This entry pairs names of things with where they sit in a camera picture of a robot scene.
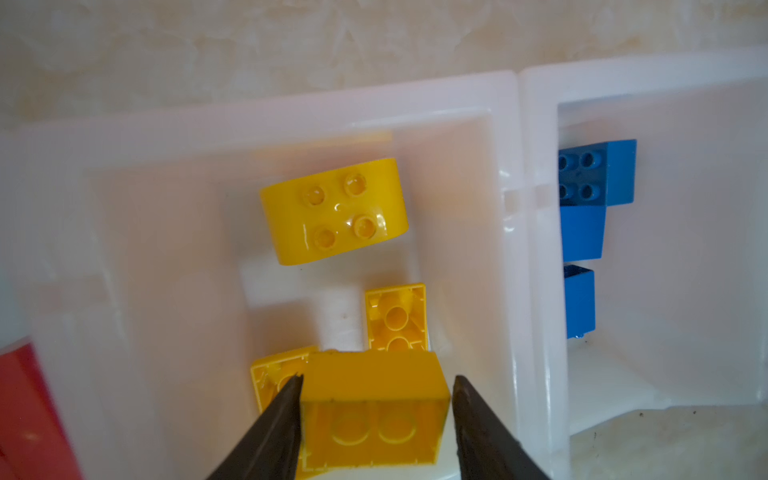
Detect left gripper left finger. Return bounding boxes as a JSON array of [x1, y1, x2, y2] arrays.
[[208, 375, 303, 480]]

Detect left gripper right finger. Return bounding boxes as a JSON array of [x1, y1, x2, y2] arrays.
[[452, 375, 549, 480]]

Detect yellow lego brick bottom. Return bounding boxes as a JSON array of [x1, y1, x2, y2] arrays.
[[250, 346, 319, 414]]

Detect yellow lego brick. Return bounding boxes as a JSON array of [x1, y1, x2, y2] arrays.
[[250, 346, 319, 414], [364, 283, 430, 351], [300, 350, 451, 472]]

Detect blue lego brick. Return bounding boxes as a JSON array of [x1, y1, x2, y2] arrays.
[[558, 139, 637, 207], [564, 264, 596, 339]]

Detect red lego brick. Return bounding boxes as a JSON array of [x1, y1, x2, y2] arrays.
[[1, 343, 82, 479]]

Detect white three-compartment bin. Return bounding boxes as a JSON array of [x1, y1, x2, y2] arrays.
[[1, 46, 767, 479]]

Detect yellow ring lego piece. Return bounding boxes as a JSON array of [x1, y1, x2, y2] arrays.
[[260, 158, 409, 266]]

